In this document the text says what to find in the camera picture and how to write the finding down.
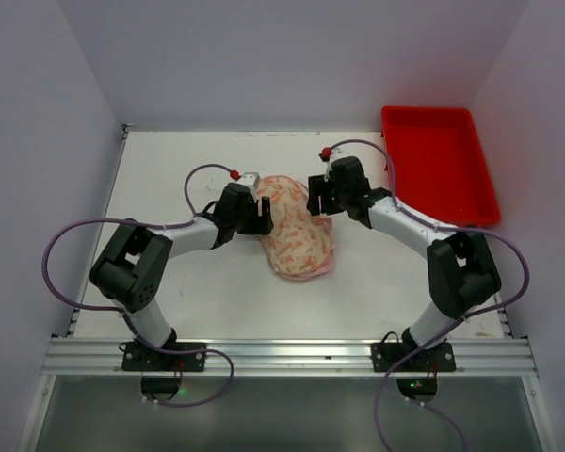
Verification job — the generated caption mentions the floral mesh laundry bag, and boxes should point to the floral mesh laundry bag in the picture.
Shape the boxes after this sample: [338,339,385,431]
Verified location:
[257,175,334,282]

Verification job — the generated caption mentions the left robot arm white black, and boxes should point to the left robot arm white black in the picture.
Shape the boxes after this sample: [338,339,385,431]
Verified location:
[89,183,273,353]

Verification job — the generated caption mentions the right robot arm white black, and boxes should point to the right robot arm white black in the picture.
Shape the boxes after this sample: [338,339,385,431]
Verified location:
[307,148,501,356]

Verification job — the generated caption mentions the red plastic tray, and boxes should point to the red plastic tray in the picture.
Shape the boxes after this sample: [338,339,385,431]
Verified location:
[381,106,501,228]

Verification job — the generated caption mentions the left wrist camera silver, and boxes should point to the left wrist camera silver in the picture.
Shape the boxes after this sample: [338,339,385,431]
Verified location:
[230,170,261,197]

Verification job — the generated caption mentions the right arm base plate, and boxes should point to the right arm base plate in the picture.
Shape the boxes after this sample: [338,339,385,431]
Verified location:
[370,331,457,373]

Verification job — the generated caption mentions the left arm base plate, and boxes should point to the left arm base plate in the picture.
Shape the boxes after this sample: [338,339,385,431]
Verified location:
[119,340,206,372]

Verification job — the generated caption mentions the aluminium front rail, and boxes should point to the aluminium front rail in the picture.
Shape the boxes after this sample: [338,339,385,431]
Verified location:
[40,338,538,378]

